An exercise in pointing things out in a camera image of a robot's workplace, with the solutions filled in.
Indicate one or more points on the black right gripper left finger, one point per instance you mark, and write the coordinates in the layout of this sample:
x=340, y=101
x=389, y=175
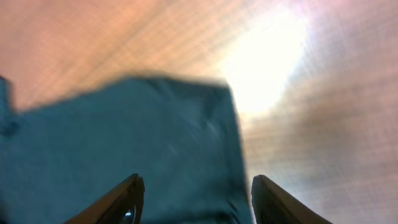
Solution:
x=122, y=204

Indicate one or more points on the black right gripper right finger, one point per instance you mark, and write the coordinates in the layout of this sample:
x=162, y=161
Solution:
x=273, y=205

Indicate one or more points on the black t-shirt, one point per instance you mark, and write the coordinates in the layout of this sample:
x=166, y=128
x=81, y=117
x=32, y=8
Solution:
x=180, y=137

